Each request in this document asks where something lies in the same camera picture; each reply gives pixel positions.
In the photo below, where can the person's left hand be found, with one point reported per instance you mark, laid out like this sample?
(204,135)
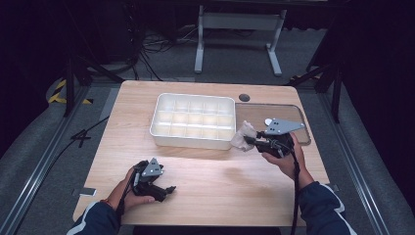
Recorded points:
(130,199)

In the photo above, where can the aluminium floor rail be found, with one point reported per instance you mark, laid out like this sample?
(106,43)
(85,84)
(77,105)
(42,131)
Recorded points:
(39,169)
(355,169)

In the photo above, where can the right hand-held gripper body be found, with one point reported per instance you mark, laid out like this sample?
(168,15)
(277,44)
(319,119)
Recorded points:
(277,143)

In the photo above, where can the white metal desk frame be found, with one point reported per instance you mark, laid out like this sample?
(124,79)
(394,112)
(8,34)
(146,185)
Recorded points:
(239,21)

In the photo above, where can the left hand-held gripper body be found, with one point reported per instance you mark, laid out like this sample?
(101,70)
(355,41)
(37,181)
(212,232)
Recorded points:
(147,184)

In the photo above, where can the clear box lid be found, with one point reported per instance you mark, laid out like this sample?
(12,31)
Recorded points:
(257,112)

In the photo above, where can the black metal stand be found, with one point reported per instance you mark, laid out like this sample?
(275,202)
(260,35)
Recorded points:
(336,91)
(69,84)

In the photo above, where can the dark round table grommet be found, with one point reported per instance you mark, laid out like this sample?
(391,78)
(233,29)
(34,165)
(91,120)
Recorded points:
(244,97)

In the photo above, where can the grey tape piece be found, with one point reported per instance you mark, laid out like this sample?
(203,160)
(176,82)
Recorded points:
(84,191)
(334,187)

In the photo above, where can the beige sock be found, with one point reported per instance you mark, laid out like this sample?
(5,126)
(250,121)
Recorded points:
(241,138)

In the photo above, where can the person's right hand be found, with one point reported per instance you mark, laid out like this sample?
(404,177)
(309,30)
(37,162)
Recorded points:
(288,166)

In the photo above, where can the white divided storage box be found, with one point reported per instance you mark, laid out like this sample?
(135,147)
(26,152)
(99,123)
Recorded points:
(193,120)

